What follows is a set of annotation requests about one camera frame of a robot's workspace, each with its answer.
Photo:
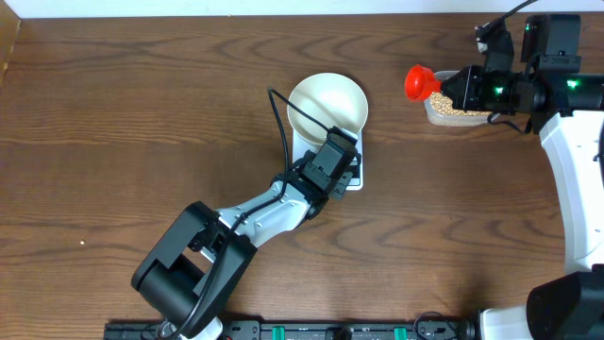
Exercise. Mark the pile of soybeans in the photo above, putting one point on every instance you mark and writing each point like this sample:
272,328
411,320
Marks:
443,105

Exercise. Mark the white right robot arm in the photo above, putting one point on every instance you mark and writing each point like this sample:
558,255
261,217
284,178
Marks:
566,112

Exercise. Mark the red plastic scoop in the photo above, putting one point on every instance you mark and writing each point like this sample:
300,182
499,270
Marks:
421,83

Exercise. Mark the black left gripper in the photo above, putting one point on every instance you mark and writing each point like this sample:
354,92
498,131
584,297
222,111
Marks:
340,189

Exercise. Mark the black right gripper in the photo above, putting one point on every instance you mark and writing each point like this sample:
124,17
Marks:
465,100

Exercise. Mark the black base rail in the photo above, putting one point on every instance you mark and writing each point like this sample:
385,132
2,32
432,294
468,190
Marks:
430,329

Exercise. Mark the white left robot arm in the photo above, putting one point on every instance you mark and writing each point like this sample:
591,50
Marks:
193,269

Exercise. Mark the clear plastic container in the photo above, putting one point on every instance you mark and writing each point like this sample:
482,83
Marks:
453,121

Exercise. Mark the cream bowl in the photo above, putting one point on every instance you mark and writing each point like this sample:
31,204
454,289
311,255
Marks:
331,99

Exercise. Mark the white digital kitchen scale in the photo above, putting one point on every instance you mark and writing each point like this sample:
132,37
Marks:
356,165

